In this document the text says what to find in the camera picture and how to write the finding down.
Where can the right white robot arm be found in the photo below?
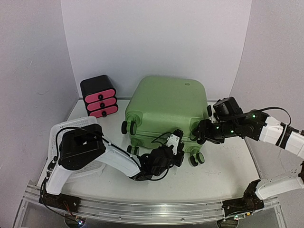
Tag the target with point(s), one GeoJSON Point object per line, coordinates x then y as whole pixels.
{"type": "Point", "coordinates": [259, 126]}

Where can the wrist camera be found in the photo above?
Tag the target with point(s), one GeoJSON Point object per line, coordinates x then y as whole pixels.
{"type": "Point", "coordinates": [164, 157]}
{"type": "Point", "coordinates": [224, 108]}

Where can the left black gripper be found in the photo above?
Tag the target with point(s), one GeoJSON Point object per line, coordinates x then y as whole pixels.
{"type": "Point", "coordinates": [179, 151]}

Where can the green hard-shell suitcase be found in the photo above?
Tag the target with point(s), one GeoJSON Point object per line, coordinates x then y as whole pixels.
{"type": "Point", "coordinates": [159, 106]}

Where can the black pink drawer organizer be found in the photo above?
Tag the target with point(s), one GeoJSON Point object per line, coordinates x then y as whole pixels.
{"type": "Point", "coordinates": [99, 96]}

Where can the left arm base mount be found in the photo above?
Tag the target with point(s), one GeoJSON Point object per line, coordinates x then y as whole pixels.
{"type": "Point", "coordinates": [61, 201]}

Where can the aluminium front rail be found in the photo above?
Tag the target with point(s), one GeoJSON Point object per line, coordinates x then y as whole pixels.
{"type": "Point", "coordinates": [158, 213]}

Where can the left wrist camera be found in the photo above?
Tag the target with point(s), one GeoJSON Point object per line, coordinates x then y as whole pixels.
{"type": "Point", "coordinates": [164, 157]}

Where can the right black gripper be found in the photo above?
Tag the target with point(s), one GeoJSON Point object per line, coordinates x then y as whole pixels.
{"type": "Point", "coordinates": [203, 129]}

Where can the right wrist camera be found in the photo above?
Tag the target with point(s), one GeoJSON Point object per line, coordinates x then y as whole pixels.
{"type": "Point", "coordinates": [224, 108]}

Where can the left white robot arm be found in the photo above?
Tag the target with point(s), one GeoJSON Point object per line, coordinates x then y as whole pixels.
{"type": "Point", "coordinates": [81, 146]}

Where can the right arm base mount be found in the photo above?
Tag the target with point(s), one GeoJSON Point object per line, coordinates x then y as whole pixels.
{"type": "Point", "coordinates": [250, 202]}

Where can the white perforated plastic basket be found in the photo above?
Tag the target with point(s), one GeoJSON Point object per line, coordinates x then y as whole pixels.
{"type": "Point", "coordinates": [94, 168]}

